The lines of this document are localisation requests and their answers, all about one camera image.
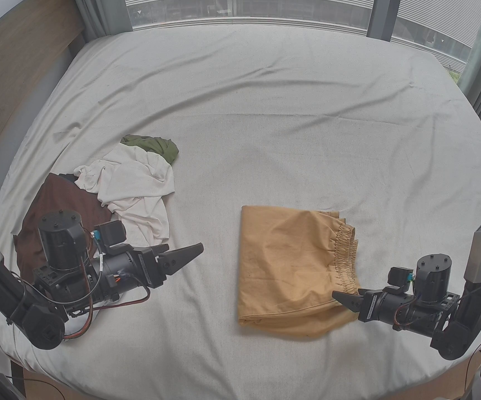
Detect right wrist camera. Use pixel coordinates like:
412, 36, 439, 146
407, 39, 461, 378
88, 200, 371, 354
386, 267, 415, 293

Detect dark brown garment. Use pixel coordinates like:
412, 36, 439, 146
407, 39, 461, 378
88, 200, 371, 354
13, 173, 117, 284

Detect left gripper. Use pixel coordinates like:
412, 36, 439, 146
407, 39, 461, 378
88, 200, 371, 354
102, 243, 204, 293

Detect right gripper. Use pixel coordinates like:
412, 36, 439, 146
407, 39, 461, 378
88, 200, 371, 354
332, 289, 416, 326

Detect tan shorts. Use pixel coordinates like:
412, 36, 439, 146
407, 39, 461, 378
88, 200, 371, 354
237, 205, 364, 338

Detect green garment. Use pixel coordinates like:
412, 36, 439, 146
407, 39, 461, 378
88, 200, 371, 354
120, 134, 179, 166

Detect cream garment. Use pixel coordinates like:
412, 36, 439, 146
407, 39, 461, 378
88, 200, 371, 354
74, 143, 177, 243

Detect pale grey garment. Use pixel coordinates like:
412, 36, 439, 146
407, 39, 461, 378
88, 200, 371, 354
62, 294, 120, 337

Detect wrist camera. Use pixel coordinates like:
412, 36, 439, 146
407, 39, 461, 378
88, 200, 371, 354
94, 221, 133, 255
386, 267, 415, 293

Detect bed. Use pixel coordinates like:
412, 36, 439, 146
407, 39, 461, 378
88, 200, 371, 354
0, 0, 481, 400

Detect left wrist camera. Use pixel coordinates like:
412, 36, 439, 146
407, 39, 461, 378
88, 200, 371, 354
94, 221, 133, 255

